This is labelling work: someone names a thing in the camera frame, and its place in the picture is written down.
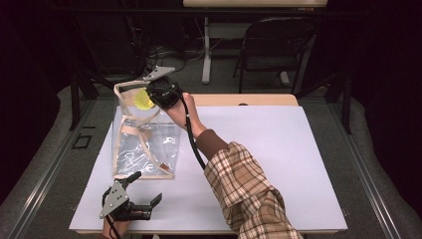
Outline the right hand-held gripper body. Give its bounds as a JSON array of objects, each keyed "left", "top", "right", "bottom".
[{"left": 142, "top": 66, "right": 183, "bottom": 110}]

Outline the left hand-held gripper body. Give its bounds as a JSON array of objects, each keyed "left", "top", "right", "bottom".
[{"left": 99, "top": 180, "right": 153, "bottom": 222}]

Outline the yellow shuttlecock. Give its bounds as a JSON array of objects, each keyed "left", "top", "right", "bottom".
[{"left": 133, "top": 87, "right": 156, "bottom": 112}]

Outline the clear bag with beige trim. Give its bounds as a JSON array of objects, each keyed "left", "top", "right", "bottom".
[{"left": 111, "top": 80, "right": 184, "bottom": 181}]

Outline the person's left hand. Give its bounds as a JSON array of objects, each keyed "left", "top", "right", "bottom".
[{"left": 102, "top": 217, "right": 131, "bottom": 239}]

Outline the person's right hand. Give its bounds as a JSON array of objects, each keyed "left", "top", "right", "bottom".
[{"left": 163, "top": 93, "right": 208, "bottom": 139}]

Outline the white-legged desk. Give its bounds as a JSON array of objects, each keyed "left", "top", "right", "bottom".
[{"left": 182, "top": 0, "right": 327, "bottom": 86}]

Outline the black metal stand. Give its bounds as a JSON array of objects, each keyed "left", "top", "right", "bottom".
[
  {"left": 68, "top": 71, "right": 101, "bottom": 131},
  {"left": 294, "top": 71, "right": 353, "bottom": 135}
]

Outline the black folding chair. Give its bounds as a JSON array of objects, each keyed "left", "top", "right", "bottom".
[{"left": 233, "top": 17, "right": 317, "bottom": 96}]

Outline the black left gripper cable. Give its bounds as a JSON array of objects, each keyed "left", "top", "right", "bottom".
[{"left": 100, "top": 188, "right": 122, "bottom": 239}]

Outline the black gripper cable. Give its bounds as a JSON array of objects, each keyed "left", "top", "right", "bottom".
[
  {"left": 179, "top": 94, "right": 207, "bottom": 170},
  {"left": 100, "top": 188, "right": 122, "bottom": 239}
]

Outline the bundle of floor cables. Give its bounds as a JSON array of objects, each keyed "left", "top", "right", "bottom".
[{"left": 145, "top": 36, "right": 208, "bottom": 74}]

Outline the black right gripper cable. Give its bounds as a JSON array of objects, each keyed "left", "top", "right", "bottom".
[{"left": 179, "top": 94, "right": 207, "bottom": 170}]

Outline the aluminium floor rail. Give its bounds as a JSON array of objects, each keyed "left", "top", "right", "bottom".
[
  {"left": 327, "top": 99, "right": 403, "bottom": 239},
  {"left": 6, "top": 99, "right": 98, "bottom": 239}
]

